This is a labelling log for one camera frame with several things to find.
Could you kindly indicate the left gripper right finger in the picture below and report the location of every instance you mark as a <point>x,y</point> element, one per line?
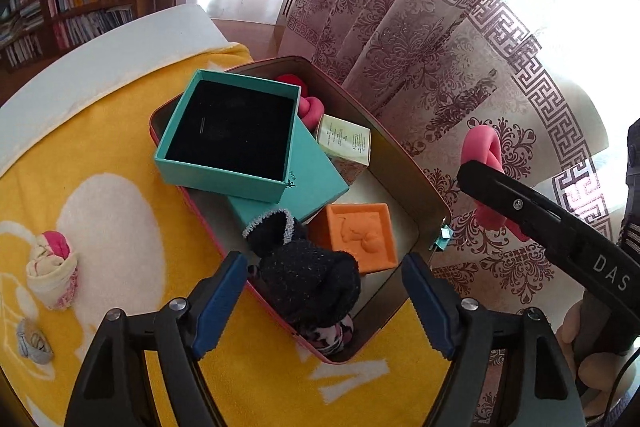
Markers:
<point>536,387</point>

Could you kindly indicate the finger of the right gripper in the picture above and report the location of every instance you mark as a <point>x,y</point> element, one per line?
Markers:
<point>502,201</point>

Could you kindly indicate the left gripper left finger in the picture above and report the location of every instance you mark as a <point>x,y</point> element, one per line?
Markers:
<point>113,386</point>

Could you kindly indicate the grey sock ball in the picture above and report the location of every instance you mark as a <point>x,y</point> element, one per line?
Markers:
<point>32,344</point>

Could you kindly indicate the pink knotted foam tube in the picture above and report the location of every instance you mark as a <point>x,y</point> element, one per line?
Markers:
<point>482,143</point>

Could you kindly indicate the floral cream sock ball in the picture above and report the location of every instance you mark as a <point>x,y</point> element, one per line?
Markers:
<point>52,271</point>

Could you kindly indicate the orange rubber cube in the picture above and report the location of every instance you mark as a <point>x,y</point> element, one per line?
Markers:
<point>362,230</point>

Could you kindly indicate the small leopard print pouch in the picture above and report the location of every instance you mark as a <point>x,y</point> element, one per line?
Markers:
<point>333,339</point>

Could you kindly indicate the black fuzzy sock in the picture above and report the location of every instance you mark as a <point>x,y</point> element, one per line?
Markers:
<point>309,286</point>

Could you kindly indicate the teal box base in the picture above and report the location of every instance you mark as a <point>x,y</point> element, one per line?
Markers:
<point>230,134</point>

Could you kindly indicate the teal box lid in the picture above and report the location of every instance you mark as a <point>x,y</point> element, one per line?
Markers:
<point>313,182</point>

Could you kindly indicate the person's right hand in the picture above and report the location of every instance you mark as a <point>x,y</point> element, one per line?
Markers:
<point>585,356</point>

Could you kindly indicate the teal binder clip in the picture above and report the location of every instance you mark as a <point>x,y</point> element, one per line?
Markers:
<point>443,238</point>

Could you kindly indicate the yellow white blanket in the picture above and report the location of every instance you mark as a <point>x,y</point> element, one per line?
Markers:
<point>139,245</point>

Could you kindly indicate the patterned purple curtain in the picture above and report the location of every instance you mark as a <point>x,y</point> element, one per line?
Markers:
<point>431,71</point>

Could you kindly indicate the small pale green carton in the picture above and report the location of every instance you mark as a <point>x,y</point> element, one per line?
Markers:
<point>342,139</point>

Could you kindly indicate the pink knot toy in box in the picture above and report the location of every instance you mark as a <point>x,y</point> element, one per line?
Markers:
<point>310,108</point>

